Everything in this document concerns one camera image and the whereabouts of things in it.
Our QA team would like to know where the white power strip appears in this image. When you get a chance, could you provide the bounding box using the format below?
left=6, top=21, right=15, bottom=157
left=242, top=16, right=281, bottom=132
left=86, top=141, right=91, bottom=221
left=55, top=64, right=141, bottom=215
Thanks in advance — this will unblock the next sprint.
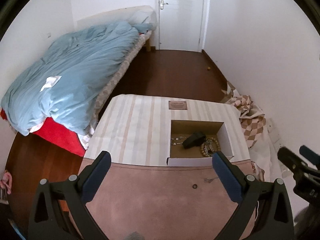
left=266, top=118, right=287, bottom=179

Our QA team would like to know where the beige checkered blanket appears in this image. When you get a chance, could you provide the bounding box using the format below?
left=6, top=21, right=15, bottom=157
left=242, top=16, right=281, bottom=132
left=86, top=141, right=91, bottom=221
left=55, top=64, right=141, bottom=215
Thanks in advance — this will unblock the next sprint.
left=221, top=81, right=266, bottom=148

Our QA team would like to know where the pink cloth item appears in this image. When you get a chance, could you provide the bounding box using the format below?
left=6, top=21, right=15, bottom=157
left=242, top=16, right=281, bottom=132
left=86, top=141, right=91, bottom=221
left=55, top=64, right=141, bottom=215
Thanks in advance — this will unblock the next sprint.
left=0, top=170, right=12, bottom=194

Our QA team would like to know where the pink suede cloth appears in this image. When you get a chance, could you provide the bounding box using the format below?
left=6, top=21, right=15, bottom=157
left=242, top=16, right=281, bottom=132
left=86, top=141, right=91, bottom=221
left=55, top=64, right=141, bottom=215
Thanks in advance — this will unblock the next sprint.
left=86, top=163, right=237, bottom=239

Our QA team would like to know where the red bed sheet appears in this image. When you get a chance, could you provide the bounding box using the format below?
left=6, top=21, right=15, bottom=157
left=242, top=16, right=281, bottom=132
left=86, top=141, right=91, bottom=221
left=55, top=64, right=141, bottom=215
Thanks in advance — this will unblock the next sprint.
left=0, top=108, right=87, bottom=158

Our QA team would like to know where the black headband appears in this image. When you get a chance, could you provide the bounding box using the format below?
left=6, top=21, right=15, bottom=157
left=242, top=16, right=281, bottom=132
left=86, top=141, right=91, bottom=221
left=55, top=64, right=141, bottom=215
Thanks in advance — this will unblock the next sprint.
left=182, top=132, right=206, bottom=149

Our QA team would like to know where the white cardboard box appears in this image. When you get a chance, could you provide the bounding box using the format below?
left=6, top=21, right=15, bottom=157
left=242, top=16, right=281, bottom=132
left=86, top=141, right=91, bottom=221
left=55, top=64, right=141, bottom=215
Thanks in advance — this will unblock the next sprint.
left=167, top=120, right=235, bottom=167

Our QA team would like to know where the brown label on mattress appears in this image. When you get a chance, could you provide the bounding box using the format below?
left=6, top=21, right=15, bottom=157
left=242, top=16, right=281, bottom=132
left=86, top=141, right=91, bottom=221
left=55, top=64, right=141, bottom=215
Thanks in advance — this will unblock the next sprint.
left=169, top=100, right=188, bottom=111

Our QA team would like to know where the light blue duvet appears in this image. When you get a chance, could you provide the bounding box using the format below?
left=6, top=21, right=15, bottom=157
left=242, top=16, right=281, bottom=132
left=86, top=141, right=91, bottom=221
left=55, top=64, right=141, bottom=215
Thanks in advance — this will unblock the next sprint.
left=1, top=21, right=151, bottom=135

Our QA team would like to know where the white paper on duvet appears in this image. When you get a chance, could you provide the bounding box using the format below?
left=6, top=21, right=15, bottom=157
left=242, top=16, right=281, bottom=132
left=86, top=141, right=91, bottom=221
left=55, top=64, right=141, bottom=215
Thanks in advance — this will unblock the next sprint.
left=40, top=76, right=62, bottom=92

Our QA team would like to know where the bed with patterned mattress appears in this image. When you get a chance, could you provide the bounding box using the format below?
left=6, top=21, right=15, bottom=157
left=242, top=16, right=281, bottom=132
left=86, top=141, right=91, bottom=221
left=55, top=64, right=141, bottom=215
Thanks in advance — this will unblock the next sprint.
left=77, top=5, right=156, bottom=149

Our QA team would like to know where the white door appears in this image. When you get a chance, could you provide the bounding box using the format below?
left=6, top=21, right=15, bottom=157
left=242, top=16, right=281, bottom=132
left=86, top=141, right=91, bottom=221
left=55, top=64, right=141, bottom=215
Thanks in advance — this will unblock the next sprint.
left=157, top=0, right=208, bottom=52

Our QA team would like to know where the white pillow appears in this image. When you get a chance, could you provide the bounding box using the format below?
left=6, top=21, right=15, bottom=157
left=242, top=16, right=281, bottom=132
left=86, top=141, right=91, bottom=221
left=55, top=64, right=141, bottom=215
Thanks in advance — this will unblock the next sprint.
left=128, top=10, right=157, bottom=28

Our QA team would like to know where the wooden bead bracelet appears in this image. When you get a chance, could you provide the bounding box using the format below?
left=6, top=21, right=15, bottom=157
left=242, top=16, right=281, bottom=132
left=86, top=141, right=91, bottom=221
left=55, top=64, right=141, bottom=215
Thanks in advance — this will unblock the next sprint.
left=200, top=136, right=222, bottom=158

